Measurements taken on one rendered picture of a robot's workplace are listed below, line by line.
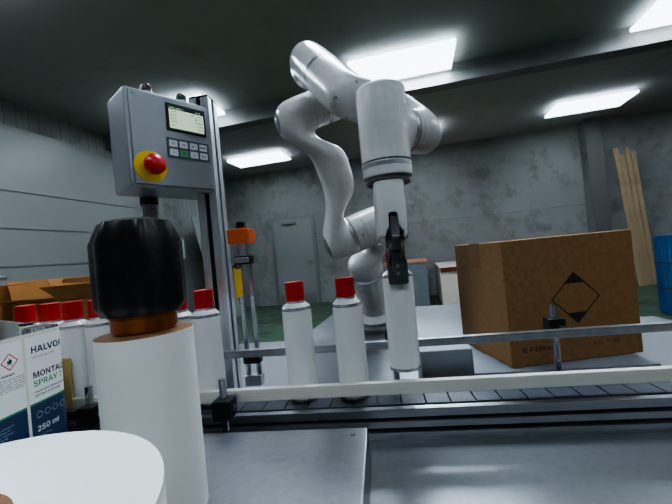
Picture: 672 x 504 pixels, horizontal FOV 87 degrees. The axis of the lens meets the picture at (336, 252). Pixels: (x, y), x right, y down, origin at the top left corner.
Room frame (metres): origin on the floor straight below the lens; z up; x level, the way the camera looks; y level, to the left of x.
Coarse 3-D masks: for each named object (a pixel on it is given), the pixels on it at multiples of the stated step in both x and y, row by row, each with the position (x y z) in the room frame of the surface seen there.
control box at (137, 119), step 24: (120, 96) 0.65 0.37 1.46; (144, 96) 0.67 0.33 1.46; (120, 120) 0.66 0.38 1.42; (144, 120) 0.66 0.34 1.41; (120, 144) 0.67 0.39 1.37; (144, 144) 0.66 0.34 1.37; (120, 168) 0.68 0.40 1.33; (144, 168) 0.66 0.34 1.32; (168, 168) 0.69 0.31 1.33; (192, 168) 0.73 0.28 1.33; (120, 192) 0.69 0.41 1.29; (144, 192) 0.70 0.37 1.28; (168, 192) 0.72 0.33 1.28; (192, 192) 0.74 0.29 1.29
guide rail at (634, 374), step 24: (312, 384) 0.59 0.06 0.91; (336, 384) 0.58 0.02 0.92; (360, 384) 0.57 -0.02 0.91; (384, 384) 0.56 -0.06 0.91; (408, 384) 0.56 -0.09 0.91; (432, 384) 0.55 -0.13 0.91; (456, 384) 0.55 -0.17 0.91; (480, 384) 0.55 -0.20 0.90; (504, 384) 0.54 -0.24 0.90; (528, 384) 0.54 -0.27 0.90; (552, 384) 0.53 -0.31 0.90; (576, 384) 0.53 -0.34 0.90; (600, 384) 0.53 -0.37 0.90
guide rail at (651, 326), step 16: (448, 336) 0.63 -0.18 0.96; (464, 336) 0.62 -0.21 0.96; (480, 336) 0.61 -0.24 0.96; (496, 336) 0.61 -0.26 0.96; (512, 336) 0.61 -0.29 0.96; (528, 336) 0.61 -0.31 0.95; (544, 336) 0.60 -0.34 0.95; (560, 336) 0.60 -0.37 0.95; (576, 336) 0.60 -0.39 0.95; (224, 352) 0.67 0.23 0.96; (240, 352) 0.67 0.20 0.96; (256, 352) 0.66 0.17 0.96; (272, 352) 0.66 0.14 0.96; (320, 352) 0.65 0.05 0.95
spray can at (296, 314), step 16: (288, 288) 0.61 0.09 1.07; (288, 304) 0.61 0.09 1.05; (304, 304) 0.61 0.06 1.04; (288, 320) 0.60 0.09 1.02; (304, 320) 0.60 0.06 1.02; (288, 336) 0.60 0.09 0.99; (304, 336) 0.60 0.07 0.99; (288, 352) 0.61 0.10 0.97; (304, 352) 0.60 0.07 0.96; (288, 368) 0.61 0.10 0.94; (304, 368) 0.60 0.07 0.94; (304, 384) 0.60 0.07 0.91; (304, 400) 0.60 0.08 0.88
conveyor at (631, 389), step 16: (608, 384) 0.56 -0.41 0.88; (624, 384) 0.55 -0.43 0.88; (640, 384) 0.55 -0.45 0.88; (656, 384) 0.54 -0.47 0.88; (272, 400) 0.62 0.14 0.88; (288, 400) 0.62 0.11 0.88; (320, 400) 0.60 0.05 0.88; (336, 400) 0.60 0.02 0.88; (368, 400) 0.59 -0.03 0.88; (384, 400) 0.58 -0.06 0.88; (400, 400) 0.59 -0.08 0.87; (416, 400) 0.57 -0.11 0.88; (432, 400) 0.56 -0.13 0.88; (448, 400) 0.56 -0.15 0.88; (464, 400) 0.55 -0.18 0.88; (480, 400) 0.55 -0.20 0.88; (496, 400) 0.54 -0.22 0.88; (512, 400) 0.54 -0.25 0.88
